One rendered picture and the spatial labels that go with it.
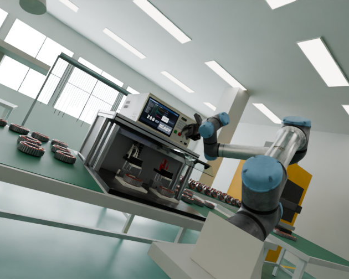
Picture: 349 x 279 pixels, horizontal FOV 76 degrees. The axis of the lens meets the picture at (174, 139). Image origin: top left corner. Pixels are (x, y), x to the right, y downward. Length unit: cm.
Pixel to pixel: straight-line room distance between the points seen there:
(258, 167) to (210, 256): 29
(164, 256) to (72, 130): 711
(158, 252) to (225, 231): 20
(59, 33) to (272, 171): 746
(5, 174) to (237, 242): 76
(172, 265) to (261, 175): 35
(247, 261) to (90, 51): 754
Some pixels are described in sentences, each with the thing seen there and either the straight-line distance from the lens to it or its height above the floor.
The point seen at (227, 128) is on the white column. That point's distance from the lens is 557.
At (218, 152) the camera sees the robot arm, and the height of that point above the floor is 113.
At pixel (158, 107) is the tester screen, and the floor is 126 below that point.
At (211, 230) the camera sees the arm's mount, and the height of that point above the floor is 85.
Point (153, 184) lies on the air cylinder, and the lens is 152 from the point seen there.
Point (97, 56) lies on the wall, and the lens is 788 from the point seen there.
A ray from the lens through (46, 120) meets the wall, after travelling 758.
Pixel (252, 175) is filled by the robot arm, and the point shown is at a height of 105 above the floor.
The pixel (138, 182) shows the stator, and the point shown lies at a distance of 127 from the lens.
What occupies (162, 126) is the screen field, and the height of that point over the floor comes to 117.
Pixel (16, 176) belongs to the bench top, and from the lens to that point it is 93.
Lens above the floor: 99
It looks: 5 degrees up
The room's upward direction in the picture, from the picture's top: 24 degrees clockwise
